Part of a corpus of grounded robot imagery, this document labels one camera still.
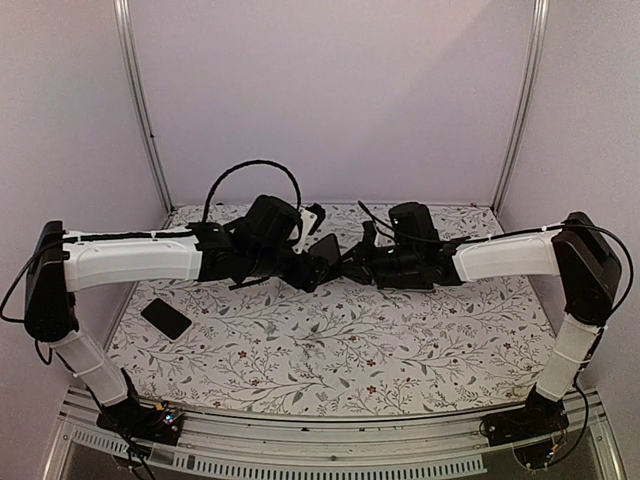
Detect floral patterned table mat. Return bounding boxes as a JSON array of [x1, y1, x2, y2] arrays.
[[102, 201, 569, 419]]

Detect left aluminium frame post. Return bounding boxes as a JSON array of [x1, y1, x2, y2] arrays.
[[113, 0, 175, 215]]

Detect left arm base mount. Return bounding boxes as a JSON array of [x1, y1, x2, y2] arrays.
[[96, 401, 184, 446]]

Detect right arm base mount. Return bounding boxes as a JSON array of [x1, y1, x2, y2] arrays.
[[478, 407, 569, 471]]

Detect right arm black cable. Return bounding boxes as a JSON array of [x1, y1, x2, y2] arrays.
[[357, 200, 632, 321]]

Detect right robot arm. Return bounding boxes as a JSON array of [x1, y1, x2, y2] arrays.
[[341, 202, 632, 436]]

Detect black phone with white edge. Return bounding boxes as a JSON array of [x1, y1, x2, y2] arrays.
[[141, 298, 193, 341]]

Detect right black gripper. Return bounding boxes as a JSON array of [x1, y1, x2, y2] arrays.
[[332, 233, 421, 289]]

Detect aluminium frame post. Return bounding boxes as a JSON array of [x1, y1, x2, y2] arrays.
[[491, 0, 550, 216], [113, 0, 175, 215]]

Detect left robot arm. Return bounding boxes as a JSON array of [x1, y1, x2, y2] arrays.
[[24, 195, 340, 434]]

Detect front aluminium rail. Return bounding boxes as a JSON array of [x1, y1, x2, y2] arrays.
[[43, 388, 631, 479]]

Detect right aluminium frame post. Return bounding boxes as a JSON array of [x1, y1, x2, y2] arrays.
[[491, 0, 550, 216]]

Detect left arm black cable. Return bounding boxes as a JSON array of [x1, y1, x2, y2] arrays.
[[203, 159, 305, 226]]

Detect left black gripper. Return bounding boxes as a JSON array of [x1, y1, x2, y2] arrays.
[[247, 245, 332, 293]]

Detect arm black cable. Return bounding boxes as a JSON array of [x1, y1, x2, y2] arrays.
[[203, 159, 305, 226], [357, 200, 632, 321]]

